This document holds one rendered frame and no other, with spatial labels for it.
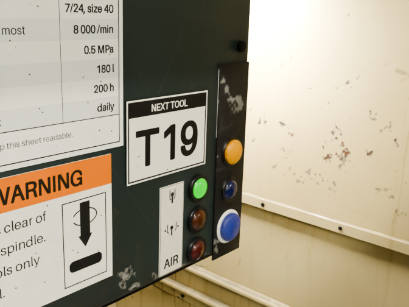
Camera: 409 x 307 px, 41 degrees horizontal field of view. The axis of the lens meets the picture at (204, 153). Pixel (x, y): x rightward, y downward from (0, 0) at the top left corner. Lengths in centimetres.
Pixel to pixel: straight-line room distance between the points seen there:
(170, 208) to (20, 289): 15
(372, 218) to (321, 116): 26
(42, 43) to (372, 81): 94
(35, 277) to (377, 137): 94
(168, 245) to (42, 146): 17
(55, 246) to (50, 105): 11
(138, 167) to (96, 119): 6
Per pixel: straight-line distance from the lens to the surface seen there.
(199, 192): 51
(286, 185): 138
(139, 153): 45
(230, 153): 53
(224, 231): 56
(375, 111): 124
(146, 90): 45
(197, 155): 51
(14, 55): 37
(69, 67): 40
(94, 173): 43
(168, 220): 50
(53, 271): 43
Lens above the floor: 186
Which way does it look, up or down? 15 degrees down
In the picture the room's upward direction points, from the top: 2 degrees clockwise
